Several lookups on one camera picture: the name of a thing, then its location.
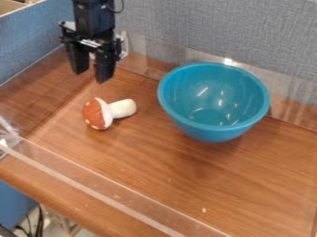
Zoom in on plush mushroom toy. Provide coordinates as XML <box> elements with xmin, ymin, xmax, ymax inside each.
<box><xmin>82</xmin><ymin>97</ymin><xmax>138</xmax><ymax>131</ymax></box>

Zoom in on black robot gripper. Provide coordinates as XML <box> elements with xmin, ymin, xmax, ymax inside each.
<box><xmin>59</xmin><ymin>0</ymin><xmax>123</xmax><ymax>84</ymax></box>

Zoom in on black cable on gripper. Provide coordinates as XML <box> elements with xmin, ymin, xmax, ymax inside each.
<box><xmin>109</xmin><ymin>0</ymin><xmax>126</xmax><ymax>14</ymax></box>

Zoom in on black cables under table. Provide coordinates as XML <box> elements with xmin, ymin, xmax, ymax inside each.
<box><xmin>11</xmin><ymin>205</ymin><xmax>46</xmax><ymax>237</ymax></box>

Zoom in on blue plastic bowl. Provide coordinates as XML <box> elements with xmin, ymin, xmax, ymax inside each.
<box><xmin>158</xmin><ymin>62</ymin><xmax>270</xmax><ymax>143</ymax></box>

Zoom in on clear acrylic front barrier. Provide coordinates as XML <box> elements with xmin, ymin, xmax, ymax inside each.
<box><xmin>0</xmin><ymin>117</ymin><xmax>232</xmax><ymax>237</ymax></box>

